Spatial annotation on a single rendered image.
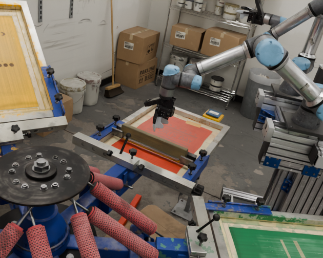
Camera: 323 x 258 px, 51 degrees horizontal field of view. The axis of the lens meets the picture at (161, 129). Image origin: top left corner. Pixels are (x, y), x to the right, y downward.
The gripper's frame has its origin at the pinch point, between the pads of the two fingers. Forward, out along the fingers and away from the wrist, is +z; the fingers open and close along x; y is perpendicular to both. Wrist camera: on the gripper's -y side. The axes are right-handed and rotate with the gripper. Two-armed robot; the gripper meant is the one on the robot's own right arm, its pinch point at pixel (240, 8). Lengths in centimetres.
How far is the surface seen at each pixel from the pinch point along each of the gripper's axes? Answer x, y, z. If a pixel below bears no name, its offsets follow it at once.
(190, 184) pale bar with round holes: -136, 46, -49
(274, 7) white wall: 248, 53, 49
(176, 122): -75, 63, -3
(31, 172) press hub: -199, 9, -26
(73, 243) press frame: -194, 40, -36
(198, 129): -71, 63, -18
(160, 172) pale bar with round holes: -139, 45, -34
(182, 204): -50, 162, -7
